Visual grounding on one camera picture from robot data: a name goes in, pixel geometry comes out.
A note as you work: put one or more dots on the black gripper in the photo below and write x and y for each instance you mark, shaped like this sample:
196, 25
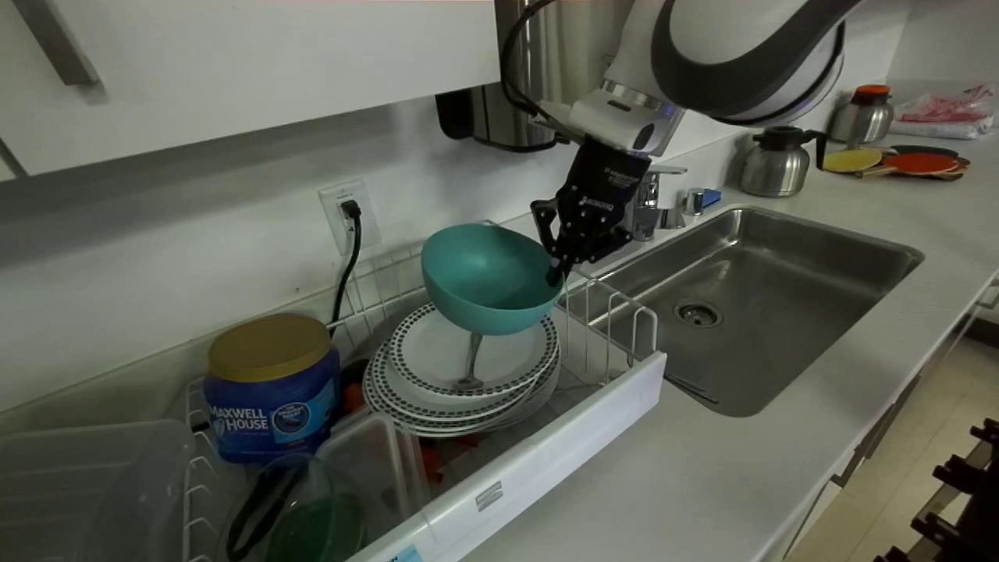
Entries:
587, 214

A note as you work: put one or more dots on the teal plastic bowl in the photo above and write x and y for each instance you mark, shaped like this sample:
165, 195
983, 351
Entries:
488, 280

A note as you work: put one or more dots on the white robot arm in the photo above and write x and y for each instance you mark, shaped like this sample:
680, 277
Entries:
728, 62

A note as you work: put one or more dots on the stainless steel sink basin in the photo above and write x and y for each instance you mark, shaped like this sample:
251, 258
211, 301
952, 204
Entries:
748, 301

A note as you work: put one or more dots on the green bowl in rack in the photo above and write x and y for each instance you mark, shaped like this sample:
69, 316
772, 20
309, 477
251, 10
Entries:
317, 531

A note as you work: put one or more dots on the steel paper towel dispenser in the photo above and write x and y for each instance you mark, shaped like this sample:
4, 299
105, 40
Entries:
507, 115

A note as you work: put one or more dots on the stack of white plates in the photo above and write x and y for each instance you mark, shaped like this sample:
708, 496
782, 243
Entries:
434, 379

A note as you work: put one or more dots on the steel coffee carafe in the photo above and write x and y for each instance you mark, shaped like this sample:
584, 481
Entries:
778, 160

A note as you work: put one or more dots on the blue coffee can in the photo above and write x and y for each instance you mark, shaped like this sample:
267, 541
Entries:
271, 388

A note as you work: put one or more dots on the steel thermos orange lid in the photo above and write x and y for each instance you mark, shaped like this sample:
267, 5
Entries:
862, 116

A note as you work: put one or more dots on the orange and yellow plates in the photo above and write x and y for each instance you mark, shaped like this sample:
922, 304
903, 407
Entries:
903, 164

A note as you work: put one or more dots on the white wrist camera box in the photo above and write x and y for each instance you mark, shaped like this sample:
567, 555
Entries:
615, 125

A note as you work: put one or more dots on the white wire dish rack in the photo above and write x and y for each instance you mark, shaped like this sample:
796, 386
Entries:
434, 499

